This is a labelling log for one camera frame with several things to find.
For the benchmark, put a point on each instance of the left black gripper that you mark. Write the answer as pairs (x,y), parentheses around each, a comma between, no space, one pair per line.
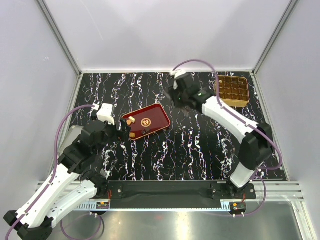
(123,135)

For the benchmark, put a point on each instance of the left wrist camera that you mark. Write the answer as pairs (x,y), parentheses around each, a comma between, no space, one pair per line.
(103,113)

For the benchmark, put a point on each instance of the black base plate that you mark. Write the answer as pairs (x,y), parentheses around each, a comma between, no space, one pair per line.
(214,189)

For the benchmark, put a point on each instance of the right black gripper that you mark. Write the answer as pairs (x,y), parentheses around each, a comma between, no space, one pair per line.
(173,92)

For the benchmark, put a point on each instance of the gold chocolate box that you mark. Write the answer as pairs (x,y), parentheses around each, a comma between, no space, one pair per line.
(234,91)

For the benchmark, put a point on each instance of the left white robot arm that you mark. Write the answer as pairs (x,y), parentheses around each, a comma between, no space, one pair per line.
(75,179)

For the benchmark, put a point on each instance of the orange swirl chocolate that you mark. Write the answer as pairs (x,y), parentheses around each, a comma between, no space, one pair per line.
(132,135)

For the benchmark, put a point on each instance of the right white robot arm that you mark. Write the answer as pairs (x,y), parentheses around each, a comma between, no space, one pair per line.
(254,139)

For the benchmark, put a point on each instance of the white square chocolate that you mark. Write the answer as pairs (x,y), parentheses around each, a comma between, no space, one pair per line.
(132,119)

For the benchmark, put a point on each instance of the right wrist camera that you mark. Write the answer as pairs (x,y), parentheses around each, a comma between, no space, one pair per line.
(176,74)

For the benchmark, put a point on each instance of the white cable duct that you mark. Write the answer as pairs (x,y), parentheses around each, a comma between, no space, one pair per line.
(215,206)

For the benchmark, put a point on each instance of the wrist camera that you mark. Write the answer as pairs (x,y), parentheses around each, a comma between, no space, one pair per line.
(103,113)
(176,74)

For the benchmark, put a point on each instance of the red rectangular tray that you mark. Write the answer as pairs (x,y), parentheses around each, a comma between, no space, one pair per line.
(153,116)

